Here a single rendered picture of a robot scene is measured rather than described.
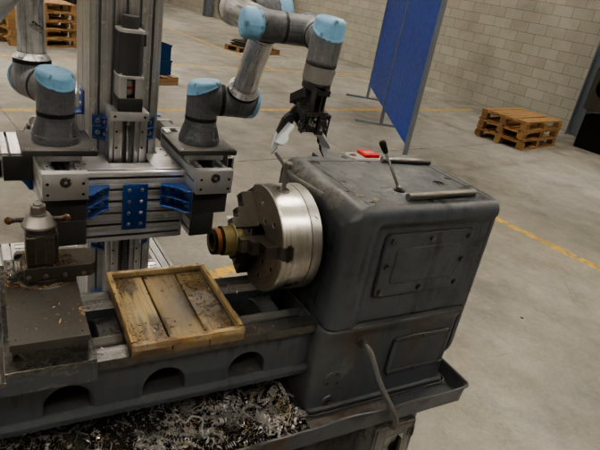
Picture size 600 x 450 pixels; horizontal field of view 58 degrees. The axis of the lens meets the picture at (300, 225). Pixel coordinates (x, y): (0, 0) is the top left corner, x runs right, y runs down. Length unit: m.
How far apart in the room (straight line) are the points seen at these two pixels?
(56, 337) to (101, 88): 1.04
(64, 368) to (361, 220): 0.79
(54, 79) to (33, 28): 0.19
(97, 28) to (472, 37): 11.56
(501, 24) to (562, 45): 1.44
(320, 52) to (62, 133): 0.95
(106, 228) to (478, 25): 11.68
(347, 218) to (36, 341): 0.80
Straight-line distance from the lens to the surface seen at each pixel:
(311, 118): 1.34
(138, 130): 2.08
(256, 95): 2.01
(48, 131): 1.90
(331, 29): 1.29
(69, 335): 1.34
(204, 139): 2.02
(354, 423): 1.80
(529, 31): 12.46
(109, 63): 2.08
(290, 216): 1.45
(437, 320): 1.89
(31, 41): 1.98
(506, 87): 12.57
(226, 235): 1.49
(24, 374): 1.33
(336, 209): 1.49
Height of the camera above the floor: 1.77
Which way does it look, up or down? 24 degrees down
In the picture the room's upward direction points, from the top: 11 degrees clockwise
